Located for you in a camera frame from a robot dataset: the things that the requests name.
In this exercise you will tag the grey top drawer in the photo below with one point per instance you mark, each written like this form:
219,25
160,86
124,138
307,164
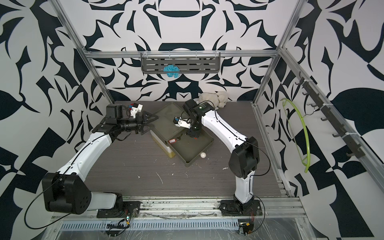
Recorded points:
197,146

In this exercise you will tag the grey wall hook rail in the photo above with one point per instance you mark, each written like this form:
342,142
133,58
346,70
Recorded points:
321,103

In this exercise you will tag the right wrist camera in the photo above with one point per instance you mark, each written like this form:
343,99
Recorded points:
182,123

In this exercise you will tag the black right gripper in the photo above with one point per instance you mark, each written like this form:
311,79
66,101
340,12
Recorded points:
194,132

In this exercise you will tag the three-drawer storage box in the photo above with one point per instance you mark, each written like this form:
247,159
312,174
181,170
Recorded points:
164,130

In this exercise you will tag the green clothes hanger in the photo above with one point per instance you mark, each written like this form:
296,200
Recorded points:
301,137

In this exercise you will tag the white cable duct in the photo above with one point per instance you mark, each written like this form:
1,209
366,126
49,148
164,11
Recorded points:
151,225

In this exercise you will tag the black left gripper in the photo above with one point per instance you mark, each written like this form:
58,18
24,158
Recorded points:
142,126

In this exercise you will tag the teal crumpled cloth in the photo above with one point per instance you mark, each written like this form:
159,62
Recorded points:
172,71

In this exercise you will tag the keys with red tag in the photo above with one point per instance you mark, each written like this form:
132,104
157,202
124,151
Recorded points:
174,140

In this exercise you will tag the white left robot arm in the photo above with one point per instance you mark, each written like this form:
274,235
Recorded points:
65,191

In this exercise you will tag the grey wall shelf rack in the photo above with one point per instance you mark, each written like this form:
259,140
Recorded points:
189,62

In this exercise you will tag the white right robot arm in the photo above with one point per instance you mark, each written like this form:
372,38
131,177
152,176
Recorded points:
244,151

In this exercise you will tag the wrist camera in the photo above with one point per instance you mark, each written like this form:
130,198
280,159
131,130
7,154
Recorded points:
182,123
135,109

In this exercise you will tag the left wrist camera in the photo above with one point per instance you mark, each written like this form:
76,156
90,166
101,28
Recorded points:
135,109

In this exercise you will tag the white plush toy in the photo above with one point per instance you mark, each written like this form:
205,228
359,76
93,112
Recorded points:
217,100

